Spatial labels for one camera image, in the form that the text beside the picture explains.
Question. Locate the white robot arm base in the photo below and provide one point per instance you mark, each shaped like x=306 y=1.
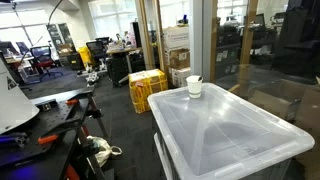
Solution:
x=13 y=100

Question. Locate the yellow taped box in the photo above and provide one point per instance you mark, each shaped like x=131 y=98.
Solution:
x=146 y=90

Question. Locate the small white cardboard box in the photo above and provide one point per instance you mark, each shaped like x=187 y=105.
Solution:
x=180 y=77

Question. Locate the white paper cup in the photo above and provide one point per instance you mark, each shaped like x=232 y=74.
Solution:
x=194 y=88

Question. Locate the brown labelled cardboard box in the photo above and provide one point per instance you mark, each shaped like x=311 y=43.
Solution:
x=178 y=59

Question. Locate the large white cardboard box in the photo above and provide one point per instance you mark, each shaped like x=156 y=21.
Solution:
x=176 y=37

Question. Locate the clear plastic storage box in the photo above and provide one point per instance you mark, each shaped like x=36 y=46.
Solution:
x=216 y=133

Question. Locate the large open cardboard box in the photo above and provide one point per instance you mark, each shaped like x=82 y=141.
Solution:
x=283 y=96

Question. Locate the black cabinet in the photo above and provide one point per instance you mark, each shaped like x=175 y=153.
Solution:
x=117 y=70

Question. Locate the wooden office desk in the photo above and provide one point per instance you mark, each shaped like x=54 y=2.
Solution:
x=121 y=50

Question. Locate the tall black monitor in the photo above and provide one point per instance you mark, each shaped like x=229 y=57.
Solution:
x=136 y=33

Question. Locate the small white floor machine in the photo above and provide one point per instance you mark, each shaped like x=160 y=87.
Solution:
x=92 y=79

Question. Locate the black office chair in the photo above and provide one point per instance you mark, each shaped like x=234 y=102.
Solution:
x=96 y=50

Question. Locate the yellow bin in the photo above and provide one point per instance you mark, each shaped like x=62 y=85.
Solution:
x=85 y=56

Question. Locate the white plastic bag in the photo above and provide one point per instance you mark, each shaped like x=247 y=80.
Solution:
x=101 y=150

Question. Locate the black shelving unit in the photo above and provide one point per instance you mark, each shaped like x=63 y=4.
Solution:
x=230 y=36

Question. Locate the black perforated work table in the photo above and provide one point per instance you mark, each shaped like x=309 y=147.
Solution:
x=56 y=120

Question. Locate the office chair with red seat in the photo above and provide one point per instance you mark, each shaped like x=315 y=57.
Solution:
x=41 y=55

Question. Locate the aluminium extrusion piece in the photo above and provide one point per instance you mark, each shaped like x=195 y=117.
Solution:
x=15 y=139

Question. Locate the grey metal frame post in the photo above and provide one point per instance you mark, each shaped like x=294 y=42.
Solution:
x=200 y=40

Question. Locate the wooden wall frame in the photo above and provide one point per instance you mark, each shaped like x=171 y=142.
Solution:
x=250 y=33

